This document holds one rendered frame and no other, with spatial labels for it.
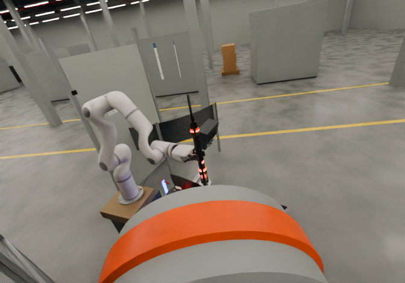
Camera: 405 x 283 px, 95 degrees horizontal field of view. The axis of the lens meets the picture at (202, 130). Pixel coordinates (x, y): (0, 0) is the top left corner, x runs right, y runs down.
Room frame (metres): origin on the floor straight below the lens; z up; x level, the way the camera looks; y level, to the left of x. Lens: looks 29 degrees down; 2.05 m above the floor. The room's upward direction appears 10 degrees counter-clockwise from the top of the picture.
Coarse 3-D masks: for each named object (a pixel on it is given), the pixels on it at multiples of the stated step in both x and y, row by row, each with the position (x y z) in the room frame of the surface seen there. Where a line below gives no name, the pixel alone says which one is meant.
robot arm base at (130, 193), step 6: (126, 180) 1.05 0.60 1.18; (132, 180) 1.08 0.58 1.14; (120, 186) 1.04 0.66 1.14; (126, 186) 1.04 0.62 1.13; (132, 186) 1.06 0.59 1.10; (138, 186) 1.17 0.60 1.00; (126, 192) 1.04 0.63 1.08; (132, 192) 1.05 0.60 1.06; (138, 192) 1.09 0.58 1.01; (120, 198) 1.07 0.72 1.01; (126, 198) 1.04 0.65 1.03; (132, 198) 1.04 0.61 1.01; (138, 198) 1.04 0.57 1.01; (126, 204) 1.00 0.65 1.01
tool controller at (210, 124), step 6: (210, 120) 1.66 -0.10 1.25; (204, 126) 1.55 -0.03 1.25; (210, 126) 1.55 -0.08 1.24; (216, 126) 1.59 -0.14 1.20; (204, 132) 1.46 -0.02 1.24; (210, 132) 1.48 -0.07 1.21; (216, 132) 1.63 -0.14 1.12; (204, 138) 1.44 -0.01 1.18; (210, 138) 1.51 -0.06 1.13; (204, 144) 1.45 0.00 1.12; (210, 144) 1.50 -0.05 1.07
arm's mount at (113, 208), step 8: (120, 192) 1.14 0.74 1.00; (144, 192) 1.09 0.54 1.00; (152, 192) 1.10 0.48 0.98; (112, 200) 1.07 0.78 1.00; (144, 200) 1.01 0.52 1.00; (104, 208) 1.00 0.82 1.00; (112, 208) 0.99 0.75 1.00; (120, 208) 0.97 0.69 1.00; (128, 208) 0.96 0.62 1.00; (136, 208) 0.95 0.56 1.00; (104, 216) 0.97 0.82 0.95; (112, 216) 0.93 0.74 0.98; (120, 216) 0.90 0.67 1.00; (128, 216) 0.89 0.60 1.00
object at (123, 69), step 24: (48, 48) 2.07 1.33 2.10; (120, 48) 2.76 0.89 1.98; (72, 72) 2.17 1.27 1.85; (96, 72) 2.39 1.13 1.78; (120, 72) 2.65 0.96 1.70; (144, 72) 3.00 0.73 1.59; (72, 96) 2.07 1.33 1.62; (96, 96) 2.29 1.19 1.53; (144, 96) 2.88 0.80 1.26; (120, 120) 2.43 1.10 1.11; (96, 144) 2.06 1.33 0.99; (144, 168) 2.49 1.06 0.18
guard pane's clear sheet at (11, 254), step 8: (0, 240) 0.82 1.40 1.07; (0, 248) 0.61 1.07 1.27; (8, 248) 0.80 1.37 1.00; (8, 256) 0.58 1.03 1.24; (0, 264) 0.38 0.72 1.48; (0, 272) 0.32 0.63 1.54; (8, 272) 0.37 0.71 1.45; (0, 280) 0.27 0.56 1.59; (8, 280) 0.31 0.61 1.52; (16, 280) 0.35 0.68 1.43; (24, 280) 0.41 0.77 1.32
